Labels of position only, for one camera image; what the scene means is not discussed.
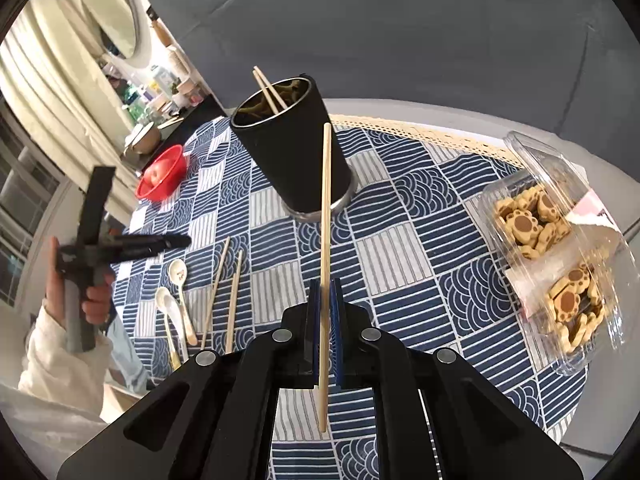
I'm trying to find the clear plastic cookie box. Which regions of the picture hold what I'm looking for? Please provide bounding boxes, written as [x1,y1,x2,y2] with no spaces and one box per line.
[482,130,632,377]

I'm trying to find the window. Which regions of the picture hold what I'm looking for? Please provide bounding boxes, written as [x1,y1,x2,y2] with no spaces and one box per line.
[0,105,66,306]

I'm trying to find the red plastic basket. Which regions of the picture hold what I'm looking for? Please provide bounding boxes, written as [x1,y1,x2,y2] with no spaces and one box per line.
[136,144,191,202]

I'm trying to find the red apple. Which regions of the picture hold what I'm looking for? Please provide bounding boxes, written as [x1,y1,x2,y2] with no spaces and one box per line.
[144,162,171,186]

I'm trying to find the cream curtain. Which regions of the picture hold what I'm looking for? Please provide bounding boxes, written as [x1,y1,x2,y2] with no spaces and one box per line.
[0,0,138,221]

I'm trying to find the person's left forearm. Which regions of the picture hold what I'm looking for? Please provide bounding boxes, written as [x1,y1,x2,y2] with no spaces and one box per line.
[17,305,115,413]

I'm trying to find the dark side table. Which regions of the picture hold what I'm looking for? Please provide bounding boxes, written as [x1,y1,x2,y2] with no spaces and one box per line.
[160,92,228,141]

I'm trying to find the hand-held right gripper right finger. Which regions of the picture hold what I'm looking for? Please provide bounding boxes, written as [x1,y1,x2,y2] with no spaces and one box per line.
[330,280,584,480]

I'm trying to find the wooden bowl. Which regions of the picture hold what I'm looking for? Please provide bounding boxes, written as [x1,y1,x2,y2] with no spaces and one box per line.
[122,121,162,156]

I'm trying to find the person's white garment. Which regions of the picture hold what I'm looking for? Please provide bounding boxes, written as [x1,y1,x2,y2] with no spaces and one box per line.
[0,385,121,463]

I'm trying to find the person's light blue trousers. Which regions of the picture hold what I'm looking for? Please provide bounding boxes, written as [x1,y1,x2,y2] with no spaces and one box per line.
[106,312,149,392]

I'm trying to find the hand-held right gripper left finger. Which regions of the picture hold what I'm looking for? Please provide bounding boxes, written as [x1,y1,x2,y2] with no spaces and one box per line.
[57,280,321,480]

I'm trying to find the white spoon with yellow handle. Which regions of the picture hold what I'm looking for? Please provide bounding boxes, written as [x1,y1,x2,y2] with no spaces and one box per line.
[167,259,199,347]

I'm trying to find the oval wall mirror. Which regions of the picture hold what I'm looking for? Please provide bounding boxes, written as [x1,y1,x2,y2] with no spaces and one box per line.
[80,0,153,68]

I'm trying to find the wooden chopstick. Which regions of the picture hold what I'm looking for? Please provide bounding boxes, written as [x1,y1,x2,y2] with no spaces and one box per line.
[251,71,279,114]
[226,249,244,355]
[200,236,231,351]
[316,122,333,434]
[253,65,289,109]

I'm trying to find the person's left hand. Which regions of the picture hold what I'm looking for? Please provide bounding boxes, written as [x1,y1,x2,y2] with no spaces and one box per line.
[44,236,117,333]

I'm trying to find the white spoon with dog print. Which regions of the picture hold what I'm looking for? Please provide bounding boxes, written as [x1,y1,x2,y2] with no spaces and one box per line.
[155,287,182,370]

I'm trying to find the blue white patterned tablecloth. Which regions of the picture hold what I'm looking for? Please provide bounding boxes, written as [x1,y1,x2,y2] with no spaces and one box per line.
[102,114,591,480]

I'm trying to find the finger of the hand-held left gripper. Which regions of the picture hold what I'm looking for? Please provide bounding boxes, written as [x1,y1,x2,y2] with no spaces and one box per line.
[107,233,193,264]

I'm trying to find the black utensil holder cup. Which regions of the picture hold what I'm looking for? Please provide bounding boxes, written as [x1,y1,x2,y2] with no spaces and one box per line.
[229,75,357,222]

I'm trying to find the pile of paw shaped cookies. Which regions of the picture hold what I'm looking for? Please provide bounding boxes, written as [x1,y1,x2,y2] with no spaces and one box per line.
[494,185,607,354]

